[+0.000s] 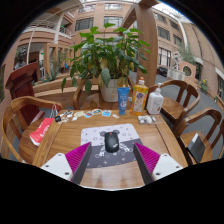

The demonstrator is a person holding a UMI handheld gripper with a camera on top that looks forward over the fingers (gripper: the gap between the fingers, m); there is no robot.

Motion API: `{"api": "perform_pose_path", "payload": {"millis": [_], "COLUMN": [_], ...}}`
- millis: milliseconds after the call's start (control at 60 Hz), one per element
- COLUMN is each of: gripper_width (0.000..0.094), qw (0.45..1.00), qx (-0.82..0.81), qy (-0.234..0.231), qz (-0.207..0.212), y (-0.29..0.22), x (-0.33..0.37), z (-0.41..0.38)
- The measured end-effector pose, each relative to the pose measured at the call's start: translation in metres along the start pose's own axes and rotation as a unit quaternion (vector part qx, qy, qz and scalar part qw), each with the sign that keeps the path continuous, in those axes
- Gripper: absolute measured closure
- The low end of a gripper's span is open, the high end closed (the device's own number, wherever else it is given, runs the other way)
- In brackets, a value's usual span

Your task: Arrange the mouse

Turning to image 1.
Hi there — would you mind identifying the red paper bag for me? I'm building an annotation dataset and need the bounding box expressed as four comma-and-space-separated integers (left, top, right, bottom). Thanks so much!
29, 104, 59, 147

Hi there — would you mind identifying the grey white printed mouse pad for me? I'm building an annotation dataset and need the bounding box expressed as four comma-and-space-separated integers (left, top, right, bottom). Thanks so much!
80, 123, 145, 169

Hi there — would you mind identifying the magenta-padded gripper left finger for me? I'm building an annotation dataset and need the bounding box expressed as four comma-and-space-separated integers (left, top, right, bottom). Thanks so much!
39, 141, 93, 185

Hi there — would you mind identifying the wooden armchair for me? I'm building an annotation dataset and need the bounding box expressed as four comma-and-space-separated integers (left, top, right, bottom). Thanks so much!
148, 79, 202, 129
0, 95, 64, 164
173, 107, 224, 166
72, 76, 136, 111

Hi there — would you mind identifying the small white packet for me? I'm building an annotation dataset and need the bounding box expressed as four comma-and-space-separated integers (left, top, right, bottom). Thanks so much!
137, 114, 158, 125

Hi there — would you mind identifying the dark red wooden lectern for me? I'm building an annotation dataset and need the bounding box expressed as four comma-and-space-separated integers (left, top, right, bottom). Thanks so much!
4, 60, 44, 124

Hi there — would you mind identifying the blue tube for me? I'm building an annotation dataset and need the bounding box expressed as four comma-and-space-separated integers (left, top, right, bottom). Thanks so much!
117, 86, 131, 116

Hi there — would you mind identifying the yellow liquid bottle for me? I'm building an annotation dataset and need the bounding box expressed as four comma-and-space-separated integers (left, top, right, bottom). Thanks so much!
130, 76, 150, 116

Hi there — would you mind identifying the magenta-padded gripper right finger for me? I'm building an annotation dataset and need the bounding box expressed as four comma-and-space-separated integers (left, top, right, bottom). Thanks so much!
132, 142, 185, 186

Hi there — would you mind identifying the wooden pillar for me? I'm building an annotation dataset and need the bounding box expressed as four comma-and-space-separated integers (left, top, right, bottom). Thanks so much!
121, 0, 158, 88

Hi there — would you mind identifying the black notebook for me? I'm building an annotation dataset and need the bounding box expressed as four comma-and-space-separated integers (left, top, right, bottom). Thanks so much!
187, 132, 207, 164

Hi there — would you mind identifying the white pump bottle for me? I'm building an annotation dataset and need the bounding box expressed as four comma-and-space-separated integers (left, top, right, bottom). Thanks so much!
146, 82, 165, 116

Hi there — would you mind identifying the yellow flower pot plant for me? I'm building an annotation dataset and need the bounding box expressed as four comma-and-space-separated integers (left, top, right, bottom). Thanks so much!
199, 78, 209, 95

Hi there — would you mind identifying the green plant in white pot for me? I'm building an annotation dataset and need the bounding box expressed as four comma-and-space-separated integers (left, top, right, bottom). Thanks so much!
60, 22, 152, 103

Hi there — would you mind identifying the white sculpture on pedestal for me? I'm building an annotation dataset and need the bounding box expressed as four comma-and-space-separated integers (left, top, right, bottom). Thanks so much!
166, 51, 187, 81

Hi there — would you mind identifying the dark bust statue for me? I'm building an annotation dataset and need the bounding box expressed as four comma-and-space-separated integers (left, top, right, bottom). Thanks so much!
14, 51, 26, 70

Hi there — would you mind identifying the black computer mouse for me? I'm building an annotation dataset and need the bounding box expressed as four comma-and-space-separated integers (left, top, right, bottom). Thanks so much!
103, 130, 121, 154

